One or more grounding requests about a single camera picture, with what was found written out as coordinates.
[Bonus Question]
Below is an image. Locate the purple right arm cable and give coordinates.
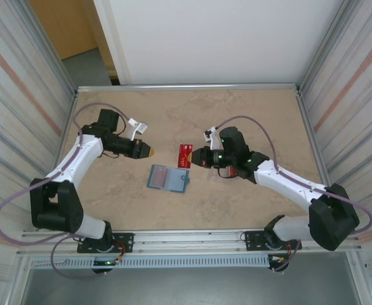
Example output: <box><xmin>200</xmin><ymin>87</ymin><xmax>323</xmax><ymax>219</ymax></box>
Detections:
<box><xmin>216</xmin><ymin>114</ymin><xmax>372</xmax><ymax>273</ymax></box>

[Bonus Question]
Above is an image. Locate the aluminium table edge rail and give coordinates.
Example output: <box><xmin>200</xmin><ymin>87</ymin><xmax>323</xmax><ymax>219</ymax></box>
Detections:
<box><xmin>295</xmin><ymin>88</ymin><xmax>345</xmax><ymax>228</ymax></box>
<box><xmin>76</xmin><ymin>83</ymin><xmax>301</xmax><ymax>93</ymax></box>
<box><xmin>39</xmin><ymin>90</ymin><xmax>79</xmax><ymax>231</ymax></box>

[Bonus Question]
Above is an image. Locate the blue leather card holder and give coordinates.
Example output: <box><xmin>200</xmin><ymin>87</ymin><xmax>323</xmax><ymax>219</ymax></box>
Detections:
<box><xmin>146</xmin><ymin>164</ymin><xmax>190</xmax><ymax>194</ymax></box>

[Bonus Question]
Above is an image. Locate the red credit card gold print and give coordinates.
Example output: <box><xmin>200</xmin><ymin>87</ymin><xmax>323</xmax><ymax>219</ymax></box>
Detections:
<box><xmin>176</xmin><ymin>144</ymin><xmax>195</xmax><ymax>168</ymax></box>

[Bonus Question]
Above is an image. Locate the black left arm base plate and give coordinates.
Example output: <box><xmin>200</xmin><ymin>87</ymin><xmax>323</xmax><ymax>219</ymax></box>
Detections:
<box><xmin>77</xmin><ymin>233</ymin><xmax>135</xmax><ymax>254</ymax></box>

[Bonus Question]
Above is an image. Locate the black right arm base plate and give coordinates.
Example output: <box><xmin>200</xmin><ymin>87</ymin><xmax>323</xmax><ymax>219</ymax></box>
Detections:
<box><xmin>242</xmin><ymin>229</ymin><xmax>302</xmax><ymax>252</ymax></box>

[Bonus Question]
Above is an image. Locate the wooden door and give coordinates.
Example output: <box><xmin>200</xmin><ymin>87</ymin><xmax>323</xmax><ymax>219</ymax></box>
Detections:
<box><xmin>29</xmin><ymin>0</ymin><xmax>116</xmax><ymax>77</ymax></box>

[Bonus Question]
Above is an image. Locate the clear plastic card case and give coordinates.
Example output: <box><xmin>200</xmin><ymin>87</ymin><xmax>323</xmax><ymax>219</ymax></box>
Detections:
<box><xmin>206</xmin><ymin>165</ymin><xmax>237</xmax><ymax>182</ymax></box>

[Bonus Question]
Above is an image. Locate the long aluminium mounting rail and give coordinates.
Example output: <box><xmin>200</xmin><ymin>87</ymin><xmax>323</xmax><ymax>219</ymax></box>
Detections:
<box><xmin>17</xmin><ymin>226</ymin><xmax>363</xmax><ymax>256</ymax></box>

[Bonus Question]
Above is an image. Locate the slotted grey cable duct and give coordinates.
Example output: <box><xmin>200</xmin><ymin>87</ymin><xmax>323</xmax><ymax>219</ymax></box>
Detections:
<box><xmin>30</xmin><ymin>255</ymin><xmax>271</xmax><ymax>270</ymax></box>

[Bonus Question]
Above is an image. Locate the aluminium frame post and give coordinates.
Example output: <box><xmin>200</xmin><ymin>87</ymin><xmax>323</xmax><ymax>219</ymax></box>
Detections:
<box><xmin>27</xmin><ymin>0</ymin><xmax>79</xmax><ymax>93</ymax></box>
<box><xmin>298</xmin><ymin>0</ymin><xmax>349</xmax><ymax>90</ymax></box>

